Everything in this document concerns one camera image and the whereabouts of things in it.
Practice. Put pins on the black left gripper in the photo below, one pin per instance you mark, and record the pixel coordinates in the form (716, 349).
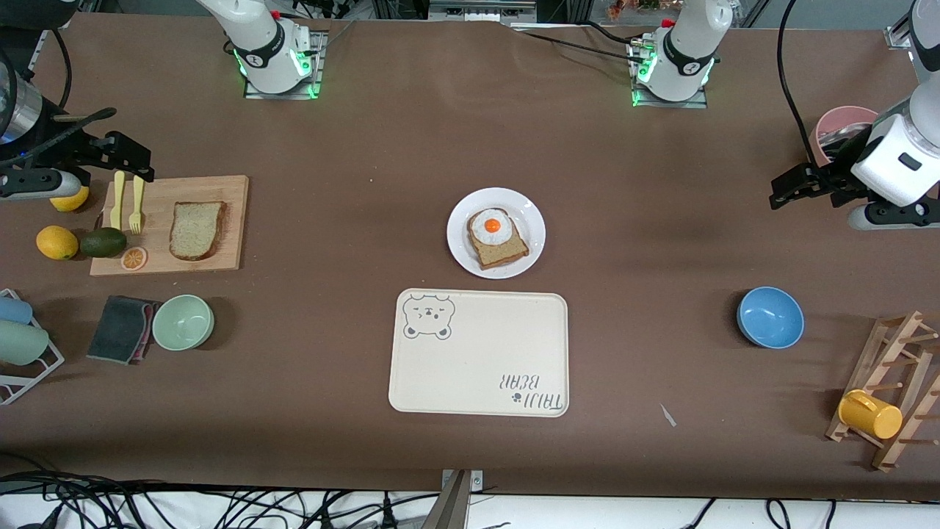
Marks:
(836, 176)

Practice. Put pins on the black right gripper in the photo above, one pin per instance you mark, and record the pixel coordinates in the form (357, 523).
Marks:
(53, 149)

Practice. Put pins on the large brown bread slice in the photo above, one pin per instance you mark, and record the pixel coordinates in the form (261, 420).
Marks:
(194, 229)

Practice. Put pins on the small brown bread slice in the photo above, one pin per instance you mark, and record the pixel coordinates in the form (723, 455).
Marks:
(503, 253)

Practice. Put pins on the white round plate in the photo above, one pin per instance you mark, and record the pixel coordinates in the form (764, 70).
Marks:
(459, 235)

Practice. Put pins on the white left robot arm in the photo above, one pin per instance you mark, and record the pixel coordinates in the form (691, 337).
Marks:
(687, 44)

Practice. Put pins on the yellow plastic knife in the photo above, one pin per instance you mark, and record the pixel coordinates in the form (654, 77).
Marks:
(117, 198)

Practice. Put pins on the yellow plastic fork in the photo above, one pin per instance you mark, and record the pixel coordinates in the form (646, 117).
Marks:
(136, 202)

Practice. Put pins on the yellow lemon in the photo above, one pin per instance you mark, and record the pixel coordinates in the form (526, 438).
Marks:
(56, 242)
(72, 202)

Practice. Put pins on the pink bowl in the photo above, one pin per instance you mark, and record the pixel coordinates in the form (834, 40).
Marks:
(844, 116)

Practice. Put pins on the green avocado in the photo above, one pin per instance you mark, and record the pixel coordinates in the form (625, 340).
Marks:
(103, 242)

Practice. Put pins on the orange fruit slice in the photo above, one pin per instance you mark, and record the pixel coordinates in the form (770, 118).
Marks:
(134, 258)

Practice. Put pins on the wooden cutting board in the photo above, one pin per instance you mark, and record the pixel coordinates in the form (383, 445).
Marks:
(231, 220)

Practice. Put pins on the blue bowl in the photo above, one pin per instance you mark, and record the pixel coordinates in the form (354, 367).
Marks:
(771, 317)

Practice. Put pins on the dark grey folded cloth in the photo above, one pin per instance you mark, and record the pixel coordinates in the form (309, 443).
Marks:
(121, 329)

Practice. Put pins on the pale green bowl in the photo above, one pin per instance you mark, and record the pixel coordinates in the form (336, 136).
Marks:
(183, 323)

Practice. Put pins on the wooden mug rack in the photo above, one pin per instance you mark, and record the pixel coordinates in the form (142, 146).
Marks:
(899, 345)

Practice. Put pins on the light blue cup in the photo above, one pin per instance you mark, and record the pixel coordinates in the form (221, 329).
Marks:
(13, 310)

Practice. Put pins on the pale green cup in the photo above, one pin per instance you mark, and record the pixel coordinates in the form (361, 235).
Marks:
(20, 342)

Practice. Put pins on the orange artificial flowers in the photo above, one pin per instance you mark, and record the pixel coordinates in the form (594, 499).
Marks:
(639, 6)

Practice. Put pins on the yellow mug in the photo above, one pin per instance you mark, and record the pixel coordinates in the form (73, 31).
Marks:
(870, 415)

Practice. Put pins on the small paper scrap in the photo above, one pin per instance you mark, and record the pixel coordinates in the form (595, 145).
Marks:
(667, 415)

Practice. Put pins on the fried egg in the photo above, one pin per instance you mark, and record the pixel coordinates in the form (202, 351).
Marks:
(492, 226)

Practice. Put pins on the grey metal box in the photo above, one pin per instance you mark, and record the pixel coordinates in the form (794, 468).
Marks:
(481, 11)

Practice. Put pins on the cream bear print tray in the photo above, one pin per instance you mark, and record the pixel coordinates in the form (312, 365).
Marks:
(477, 353)

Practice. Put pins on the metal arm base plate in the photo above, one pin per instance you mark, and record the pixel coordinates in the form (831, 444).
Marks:
(672, 105)
(320, 66)

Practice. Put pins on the aluminium frame profile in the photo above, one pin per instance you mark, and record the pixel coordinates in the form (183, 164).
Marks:
(899, 37)

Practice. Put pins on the grey metal bracket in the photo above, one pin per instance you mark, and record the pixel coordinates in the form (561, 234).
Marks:
(455, 507)

